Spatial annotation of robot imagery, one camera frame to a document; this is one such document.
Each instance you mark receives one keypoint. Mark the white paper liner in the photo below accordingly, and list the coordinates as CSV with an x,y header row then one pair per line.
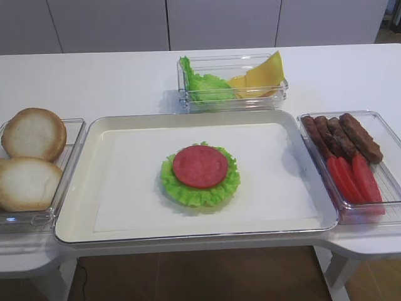
x,y
279,190

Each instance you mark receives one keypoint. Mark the clear lettuce cheese container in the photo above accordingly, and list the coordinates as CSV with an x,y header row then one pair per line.
x,y
226,68

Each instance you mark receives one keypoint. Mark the flat yellow cheese slice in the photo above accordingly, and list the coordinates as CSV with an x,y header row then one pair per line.
x,y
243,91

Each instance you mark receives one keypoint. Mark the right red tomato slice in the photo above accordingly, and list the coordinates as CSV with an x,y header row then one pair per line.
x,y
365,180

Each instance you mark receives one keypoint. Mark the left red tomato slice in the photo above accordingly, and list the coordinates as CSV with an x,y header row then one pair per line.
x,y
331,164

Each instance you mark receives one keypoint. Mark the upper bun half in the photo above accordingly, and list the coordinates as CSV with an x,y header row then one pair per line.
x,y
35,132

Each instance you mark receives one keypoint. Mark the white serving tray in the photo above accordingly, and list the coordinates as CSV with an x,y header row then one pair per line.
x,y
77,217

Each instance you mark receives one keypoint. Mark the clear bun container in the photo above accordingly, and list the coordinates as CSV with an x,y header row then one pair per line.
x,y
37,221

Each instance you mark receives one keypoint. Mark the upright yellow cheese slice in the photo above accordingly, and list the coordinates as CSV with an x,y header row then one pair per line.
x,y
268,74

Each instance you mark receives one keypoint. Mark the front bun half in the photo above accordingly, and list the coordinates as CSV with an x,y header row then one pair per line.
x,y
28,184

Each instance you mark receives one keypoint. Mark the middle red tomato slice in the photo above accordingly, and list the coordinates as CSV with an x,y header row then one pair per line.
x,y
349,180

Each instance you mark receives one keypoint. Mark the bun half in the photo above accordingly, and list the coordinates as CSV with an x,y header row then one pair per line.
x,y
28,184
35,132

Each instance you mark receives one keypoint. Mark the green lettuce leaf on tray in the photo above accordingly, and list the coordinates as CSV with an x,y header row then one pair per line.
x,y
193,197

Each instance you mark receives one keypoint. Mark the clear patty tomato container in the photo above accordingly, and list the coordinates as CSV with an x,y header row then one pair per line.
x,y
386,173

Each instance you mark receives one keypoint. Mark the red tomato slice on tray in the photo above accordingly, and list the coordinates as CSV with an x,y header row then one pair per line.
x,y
200,166

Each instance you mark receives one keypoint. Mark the green lettuce in container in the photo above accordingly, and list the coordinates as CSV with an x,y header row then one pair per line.
x,y
204,88

